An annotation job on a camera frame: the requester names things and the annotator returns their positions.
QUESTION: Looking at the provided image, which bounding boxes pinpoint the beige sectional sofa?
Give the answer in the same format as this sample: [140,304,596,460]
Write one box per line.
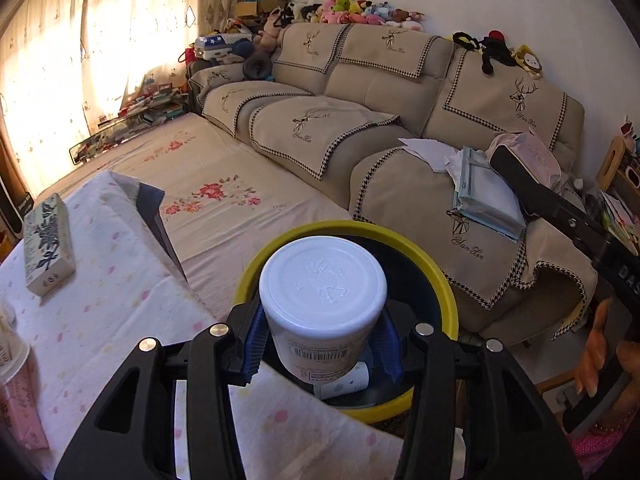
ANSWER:
[189,23,597,344]

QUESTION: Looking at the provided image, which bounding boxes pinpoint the floral bed sheet mattress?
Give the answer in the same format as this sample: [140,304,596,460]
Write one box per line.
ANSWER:
[44,114,349,318]

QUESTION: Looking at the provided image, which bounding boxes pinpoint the white dotted tablecloth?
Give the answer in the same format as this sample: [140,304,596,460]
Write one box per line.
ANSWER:
[1,171,401,479]

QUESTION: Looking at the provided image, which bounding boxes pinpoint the black red plush toy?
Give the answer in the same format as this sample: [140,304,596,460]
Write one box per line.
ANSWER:
[452,30,518,76]

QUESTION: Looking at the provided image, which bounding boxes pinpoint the cluttered glass coffee table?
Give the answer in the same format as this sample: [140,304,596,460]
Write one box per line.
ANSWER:
[68,89,189,166]

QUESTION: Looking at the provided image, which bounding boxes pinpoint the white papers on sofa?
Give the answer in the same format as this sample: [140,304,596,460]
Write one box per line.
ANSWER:
[400,139,458,174]

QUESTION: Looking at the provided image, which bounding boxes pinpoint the white cylindrical canister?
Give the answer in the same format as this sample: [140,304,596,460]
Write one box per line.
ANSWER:
[258,235,387,385]

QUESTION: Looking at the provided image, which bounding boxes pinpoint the green leaf tissue box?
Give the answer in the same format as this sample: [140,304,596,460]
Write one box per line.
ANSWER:
[23,193,76,298]

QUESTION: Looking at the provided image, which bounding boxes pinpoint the plush toy row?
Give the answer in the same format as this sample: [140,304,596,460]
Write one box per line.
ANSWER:
[276,0,424,32]

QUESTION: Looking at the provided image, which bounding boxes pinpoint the pink black backpack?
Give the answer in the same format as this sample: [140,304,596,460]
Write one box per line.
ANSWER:
[485,129,563,192]

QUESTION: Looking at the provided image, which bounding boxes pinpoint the cream window curtains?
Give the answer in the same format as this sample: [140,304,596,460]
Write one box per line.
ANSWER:
[1,0,232,195]

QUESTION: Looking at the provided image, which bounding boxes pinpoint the yellow rimmed trash bin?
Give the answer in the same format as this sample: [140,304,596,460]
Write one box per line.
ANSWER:
[234,220,458,425]

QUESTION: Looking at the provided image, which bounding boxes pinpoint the white dotted paper cup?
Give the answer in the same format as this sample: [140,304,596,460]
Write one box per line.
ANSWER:
[314,361,370,400]

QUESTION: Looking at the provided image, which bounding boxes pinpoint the pink strawberry milk carton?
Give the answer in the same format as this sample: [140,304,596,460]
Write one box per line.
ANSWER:
[1,364,49,451]

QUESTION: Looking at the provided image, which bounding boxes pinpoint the yellow monkey plush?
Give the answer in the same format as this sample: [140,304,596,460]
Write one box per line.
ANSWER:
[512,44,544,79]

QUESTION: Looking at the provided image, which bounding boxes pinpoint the person's hand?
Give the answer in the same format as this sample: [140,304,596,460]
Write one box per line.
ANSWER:
[575,298,639,430]

